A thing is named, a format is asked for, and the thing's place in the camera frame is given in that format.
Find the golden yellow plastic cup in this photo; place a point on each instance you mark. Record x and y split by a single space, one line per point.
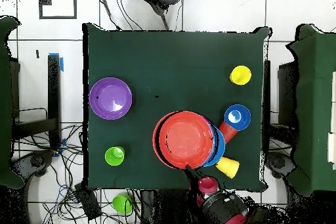
228 167

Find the large shallow orange bowl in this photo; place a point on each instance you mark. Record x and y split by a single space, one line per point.
183 140

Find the light blue plastic bowl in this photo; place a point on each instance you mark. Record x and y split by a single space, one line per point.
219 150

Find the red-orange plastic cup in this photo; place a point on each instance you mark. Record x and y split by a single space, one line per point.
227 133

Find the lemon yellow plastic cup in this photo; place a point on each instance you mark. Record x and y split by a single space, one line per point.
240 75

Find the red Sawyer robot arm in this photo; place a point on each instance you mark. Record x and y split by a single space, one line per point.
225 208

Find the small dark blue bowl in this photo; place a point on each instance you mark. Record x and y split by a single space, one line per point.
242 122

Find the grey chair base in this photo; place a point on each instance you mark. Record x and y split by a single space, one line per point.
278 162

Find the green plastic cup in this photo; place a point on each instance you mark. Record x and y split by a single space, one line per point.
114 156

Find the green bowl on floor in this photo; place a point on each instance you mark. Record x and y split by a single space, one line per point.
120 204

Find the black power strip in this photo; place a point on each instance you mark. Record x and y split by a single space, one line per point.
88 203

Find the purple plastic bowl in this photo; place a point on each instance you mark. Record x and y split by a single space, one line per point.
110 98

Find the dark green tablecloth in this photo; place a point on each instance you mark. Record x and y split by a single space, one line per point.
183 50

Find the green cloth side table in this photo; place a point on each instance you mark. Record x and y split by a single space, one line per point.
5 103
315 76

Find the black chair base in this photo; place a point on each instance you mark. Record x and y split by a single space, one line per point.
34 162

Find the blue tape strip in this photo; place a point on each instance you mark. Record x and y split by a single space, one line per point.
61 65

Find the black stand frame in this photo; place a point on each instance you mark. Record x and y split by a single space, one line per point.
53 90
287 90

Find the black square frame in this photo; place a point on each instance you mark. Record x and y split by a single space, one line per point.
57 17

